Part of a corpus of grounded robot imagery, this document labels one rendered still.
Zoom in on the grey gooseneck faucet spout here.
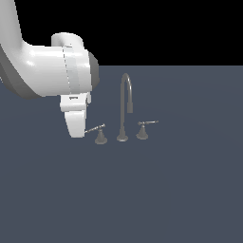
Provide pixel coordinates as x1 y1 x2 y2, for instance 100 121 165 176
116 72 134 142

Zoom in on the grey faucet lever handle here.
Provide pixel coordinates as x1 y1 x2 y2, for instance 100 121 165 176
135 120 159 140
84 123 109 145

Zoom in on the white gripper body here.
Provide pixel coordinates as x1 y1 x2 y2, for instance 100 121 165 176
59 92 93 140

